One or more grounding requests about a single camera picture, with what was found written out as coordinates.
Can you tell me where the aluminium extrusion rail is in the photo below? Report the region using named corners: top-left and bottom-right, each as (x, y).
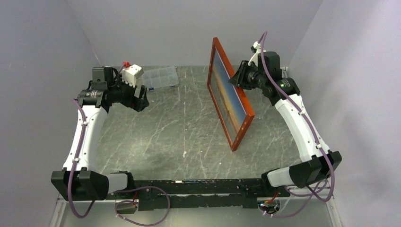
top-left (50, 198), bottom-right (342, 227)

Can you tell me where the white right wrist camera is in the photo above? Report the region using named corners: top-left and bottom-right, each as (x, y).
top-left (248, 41), bottom-right (261, 66)

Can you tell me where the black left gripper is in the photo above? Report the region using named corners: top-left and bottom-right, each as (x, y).
top-left (108, 74), bottom-right (149, 111)

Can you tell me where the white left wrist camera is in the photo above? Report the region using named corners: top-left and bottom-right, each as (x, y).
top-left (121, 61), bottom-right (143, 87)

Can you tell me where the wooden picture frame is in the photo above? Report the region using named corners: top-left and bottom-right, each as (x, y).
top-left (207, 37), bottom-right (255, 152)

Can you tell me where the clear plastic organizer box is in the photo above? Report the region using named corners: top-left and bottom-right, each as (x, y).
top-left (141, 66), bottom-right (179, 91)

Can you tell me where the sunset photo print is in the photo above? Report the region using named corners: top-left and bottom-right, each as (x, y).
top-left (209, 49), bottom-right (247, 141)

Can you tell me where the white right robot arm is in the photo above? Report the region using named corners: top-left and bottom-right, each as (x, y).
top-left (229, 52), bottom-right (342, 196)

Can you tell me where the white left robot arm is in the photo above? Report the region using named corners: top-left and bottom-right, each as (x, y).
top-left (51, 62), bottom-right (149, 201)

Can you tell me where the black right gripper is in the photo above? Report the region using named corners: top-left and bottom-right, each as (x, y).
top-left (228, 61), bottom-right (265, 90)

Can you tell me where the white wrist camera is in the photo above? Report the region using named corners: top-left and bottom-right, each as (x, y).
top-left (248, 41), bottom-right (261, 66)
top-left (121, 61), bottom-right (143, 87)

